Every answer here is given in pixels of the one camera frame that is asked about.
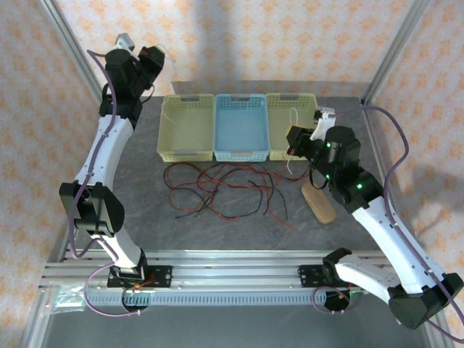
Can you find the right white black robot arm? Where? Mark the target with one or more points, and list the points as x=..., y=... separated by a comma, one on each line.
x=391, y=246

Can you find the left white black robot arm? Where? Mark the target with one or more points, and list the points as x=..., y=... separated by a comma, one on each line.
x=105, y=145

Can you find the yellow plastic basket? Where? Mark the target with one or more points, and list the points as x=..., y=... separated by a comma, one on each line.
x=279, y=119
x=185, y=127

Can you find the oval wooden block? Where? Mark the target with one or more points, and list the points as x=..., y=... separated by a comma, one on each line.
x=319, y=203

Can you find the blue plastic basket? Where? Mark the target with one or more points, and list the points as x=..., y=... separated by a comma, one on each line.
x=241, y=127

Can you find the clear plastic bag green contents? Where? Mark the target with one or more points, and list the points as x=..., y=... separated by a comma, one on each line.
x=69, y=299

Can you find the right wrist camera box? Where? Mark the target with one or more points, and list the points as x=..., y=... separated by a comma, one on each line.
x=324, y=121

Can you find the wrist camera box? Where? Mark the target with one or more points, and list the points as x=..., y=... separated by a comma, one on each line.
x=324, y=121
x=125, y=41

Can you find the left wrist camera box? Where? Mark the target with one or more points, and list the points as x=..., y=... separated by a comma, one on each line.
x=125, y=41

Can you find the aluminium table side rail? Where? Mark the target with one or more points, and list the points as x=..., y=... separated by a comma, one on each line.
x=65, y=250
x=373, y=137

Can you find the aluminium corner post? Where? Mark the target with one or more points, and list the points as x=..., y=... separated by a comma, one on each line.
x=69, y=38
x=398, y=43

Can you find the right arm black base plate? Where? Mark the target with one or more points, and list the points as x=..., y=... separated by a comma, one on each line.
x=308, y=277

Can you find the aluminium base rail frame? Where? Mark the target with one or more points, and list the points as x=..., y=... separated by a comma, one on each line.
x=232, y=270

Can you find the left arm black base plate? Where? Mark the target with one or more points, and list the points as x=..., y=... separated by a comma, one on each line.
x=159, y=277

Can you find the aluminium lower frame bar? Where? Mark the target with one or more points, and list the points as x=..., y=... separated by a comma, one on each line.
x=448, y=344
x=36, y=319

